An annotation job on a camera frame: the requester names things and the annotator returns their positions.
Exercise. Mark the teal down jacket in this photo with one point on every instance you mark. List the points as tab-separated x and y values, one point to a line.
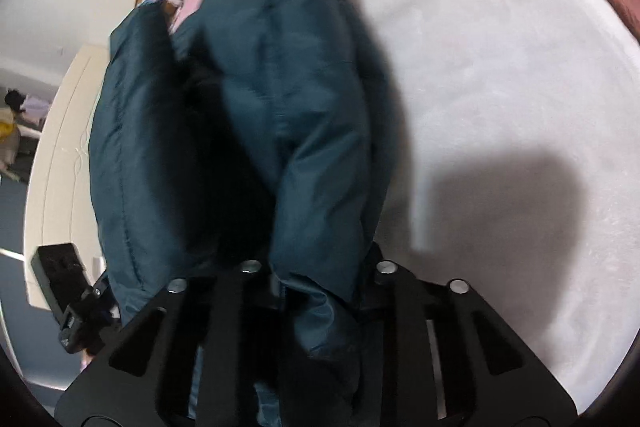
280	107

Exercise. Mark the lavender cloth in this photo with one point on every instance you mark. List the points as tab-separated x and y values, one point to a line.
36	107

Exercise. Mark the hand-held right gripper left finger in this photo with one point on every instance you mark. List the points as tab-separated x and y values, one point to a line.
220	332

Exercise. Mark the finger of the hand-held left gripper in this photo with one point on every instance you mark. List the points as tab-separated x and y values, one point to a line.
102	307

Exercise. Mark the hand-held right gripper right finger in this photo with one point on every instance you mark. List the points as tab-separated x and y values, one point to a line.
415	337

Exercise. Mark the striped brown pink blanket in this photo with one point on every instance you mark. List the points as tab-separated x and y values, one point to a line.
500	57

